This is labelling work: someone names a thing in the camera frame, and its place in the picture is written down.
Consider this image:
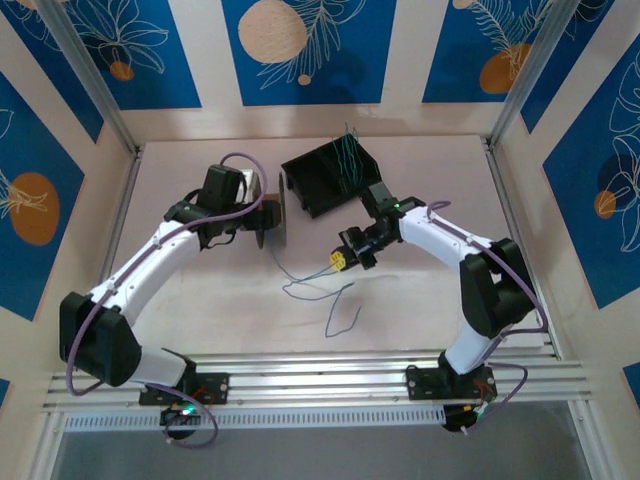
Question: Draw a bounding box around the aluminium table edge rail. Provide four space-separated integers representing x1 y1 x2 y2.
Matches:
94 147 145 301
482 137 564 361

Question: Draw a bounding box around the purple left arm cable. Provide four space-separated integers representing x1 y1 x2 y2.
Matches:
66 152 267 449

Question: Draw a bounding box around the white slotted cable duct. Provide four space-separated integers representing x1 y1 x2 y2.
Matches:
63 407 447 434

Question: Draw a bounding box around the black spool with cardboard core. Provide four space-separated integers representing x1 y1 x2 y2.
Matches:
253 171 292 250

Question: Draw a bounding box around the black two-compartment bin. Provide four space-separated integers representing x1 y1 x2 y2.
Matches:
280 139 384 220

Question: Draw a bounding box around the aluminium frame post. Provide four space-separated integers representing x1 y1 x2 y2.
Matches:
37 0 144 159
491 0 576 149

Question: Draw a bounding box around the thin green wire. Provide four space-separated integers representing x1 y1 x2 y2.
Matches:
331 123 365 196

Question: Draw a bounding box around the thin blue wire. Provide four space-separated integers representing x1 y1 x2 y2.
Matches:
271 247 363 339

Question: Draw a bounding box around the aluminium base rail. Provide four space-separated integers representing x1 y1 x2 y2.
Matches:
42 349 594 412

